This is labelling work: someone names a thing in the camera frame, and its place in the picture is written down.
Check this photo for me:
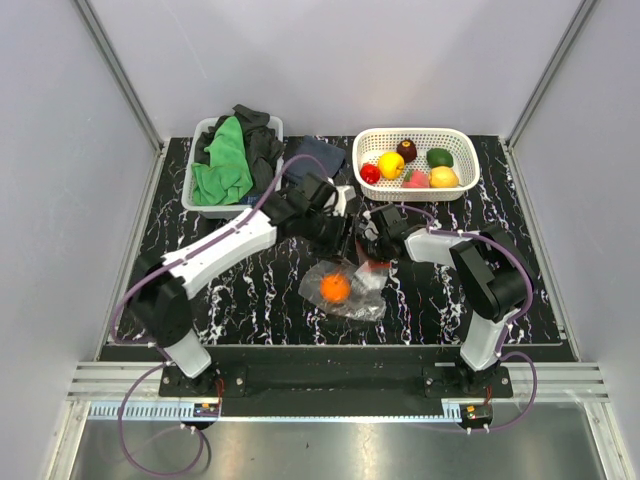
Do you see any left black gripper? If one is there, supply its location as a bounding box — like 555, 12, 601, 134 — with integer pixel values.
301, 210, 359, 267

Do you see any clear zip top bag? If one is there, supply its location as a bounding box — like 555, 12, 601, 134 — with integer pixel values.
298, 260, 390, 322

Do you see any pink fake peach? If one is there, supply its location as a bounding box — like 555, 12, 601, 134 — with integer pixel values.
402, 170, 430, 189

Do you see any yellow fake fruit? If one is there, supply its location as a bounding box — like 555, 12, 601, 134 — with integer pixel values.
428, 166, 459, 188

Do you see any dark red fake fruit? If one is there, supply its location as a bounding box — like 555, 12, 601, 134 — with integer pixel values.
396, 139, 418, 163

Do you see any dark green fake vegetable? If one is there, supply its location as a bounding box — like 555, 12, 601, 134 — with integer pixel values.
426, 148, 454, 169

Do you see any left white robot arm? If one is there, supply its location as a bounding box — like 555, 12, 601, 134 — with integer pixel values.
124, 174, 356, 396

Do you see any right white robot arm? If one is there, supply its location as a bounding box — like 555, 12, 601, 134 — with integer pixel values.
356, 204, 534, 397

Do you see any orange fake fruit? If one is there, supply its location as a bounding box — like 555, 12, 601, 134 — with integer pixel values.
320, 273, 351, 304

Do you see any folded dark blue cloth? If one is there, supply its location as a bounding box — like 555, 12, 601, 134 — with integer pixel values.
283, 135, 346, 184

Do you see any grey plastic bin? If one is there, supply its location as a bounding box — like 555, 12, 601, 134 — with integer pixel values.
182, 105, 284, 219

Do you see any white perforated basket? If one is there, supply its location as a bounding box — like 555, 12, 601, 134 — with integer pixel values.
352, 127, 480, 202

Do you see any black cloth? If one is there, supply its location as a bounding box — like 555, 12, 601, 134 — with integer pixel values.
192, 104, 284, 204

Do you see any green cloth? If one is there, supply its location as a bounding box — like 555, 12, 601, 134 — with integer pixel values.
191, 116, 253, 206

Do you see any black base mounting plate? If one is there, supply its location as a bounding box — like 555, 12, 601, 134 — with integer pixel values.
159, 346, 514, 418

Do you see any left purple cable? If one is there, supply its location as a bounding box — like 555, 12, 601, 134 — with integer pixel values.
108, 153, 331, 476

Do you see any purple cable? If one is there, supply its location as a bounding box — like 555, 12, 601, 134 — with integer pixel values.
389, 202, 540, 435
108, 153, 331, 476

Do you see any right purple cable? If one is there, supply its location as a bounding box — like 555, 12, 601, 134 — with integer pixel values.
389, 202, 540, 435

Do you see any white slotted cable duct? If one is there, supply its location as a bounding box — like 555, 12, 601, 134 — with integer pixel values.
88, 401, 462, 424

